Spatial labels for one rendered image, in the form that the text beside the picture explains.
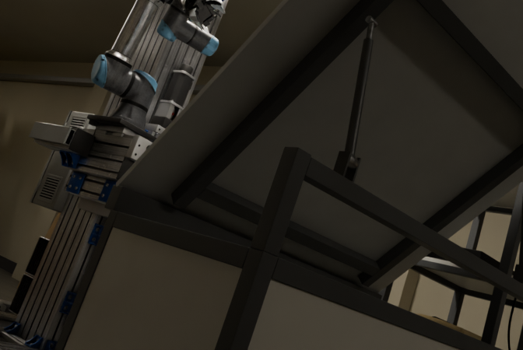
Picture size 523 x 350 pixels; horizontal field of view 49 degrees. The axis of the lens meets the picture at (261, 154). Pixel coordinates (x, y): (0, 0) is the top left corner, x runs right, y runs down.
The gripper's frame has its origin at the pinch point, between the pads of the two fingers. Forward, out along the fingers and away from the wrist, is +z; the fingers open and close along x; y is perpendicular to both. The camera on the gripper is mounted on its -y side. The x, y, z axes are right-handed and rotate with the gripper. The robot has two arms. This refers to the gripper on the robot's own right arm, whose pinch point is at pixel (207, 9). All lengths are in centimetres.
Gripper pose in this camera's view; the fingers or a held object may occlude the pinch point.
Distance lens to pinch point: 179.3
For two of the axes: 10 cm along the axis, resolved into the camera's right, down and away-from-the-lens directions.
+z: 3.5, 4.0, -8.5
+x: -8.0, 6.0, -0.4
